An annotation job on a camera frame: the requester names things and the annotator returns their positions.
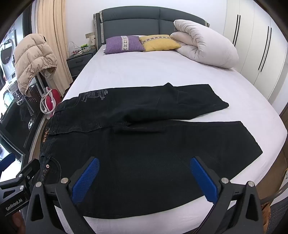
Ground white wardrobe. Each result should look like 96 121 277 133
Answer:
223 0 288 115

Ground folded white duvet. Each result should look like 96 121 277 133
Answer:
170 19 239 69

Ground dark studded chair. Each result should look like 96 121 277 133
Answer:
17 74 46 118

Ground bed with white sheet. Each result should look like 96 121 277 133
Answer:
43 43 288 234

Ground black denim pants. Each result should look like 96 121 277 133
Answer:
38 83 264 220

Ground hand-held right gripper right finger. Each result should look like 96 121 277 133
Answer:
190 157 264 234

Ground dark grey nightstand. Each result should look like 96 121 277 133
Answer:
66 48 98 79

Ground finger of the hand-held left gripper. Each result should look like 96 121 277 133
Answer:
0 154 15 174
16 159 41 181

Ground grey upholstered headboard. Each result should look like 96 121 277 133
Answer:
93 6 210 50

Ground white wire basket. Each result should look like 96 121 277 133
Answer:
67 42 83 56

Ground beige puffer jacket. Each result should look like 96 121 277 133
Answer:
13 34 58 95

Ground beige curtain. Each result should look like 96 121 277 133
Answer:
37 0 73 97

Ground yellow pillow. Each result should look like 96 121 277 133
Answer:
139 34 182 52

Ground red bag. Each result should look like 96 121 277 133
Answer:
43 88 62 116

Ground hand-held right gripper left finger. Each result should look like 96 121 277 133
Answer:
26 157 100 234

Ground purple pillow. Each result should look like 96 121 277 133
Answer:
104 35 146 54

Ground white patterned cord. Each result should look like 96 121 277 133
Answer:
40 87 56 113

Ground grey mesh chair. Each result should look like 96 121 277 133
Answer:
265 198 288 234

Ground white washing machine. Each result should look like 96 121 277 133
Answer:
0 29 18 82

